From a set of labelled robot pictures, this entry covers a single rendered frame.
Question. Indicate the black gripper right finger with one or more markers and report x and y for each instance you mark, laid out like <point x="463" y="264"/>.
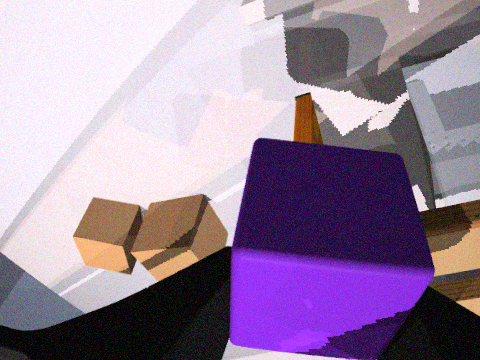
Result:
<point x="436" y="329"/>

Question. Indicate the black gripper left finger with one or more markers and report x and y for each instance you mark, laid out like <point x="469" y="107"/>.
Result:
<point x="183" y="317"/>

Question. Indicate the purple block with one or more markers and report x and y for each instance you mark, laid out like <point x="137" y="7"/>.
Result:
<point x="329" y="255"/>

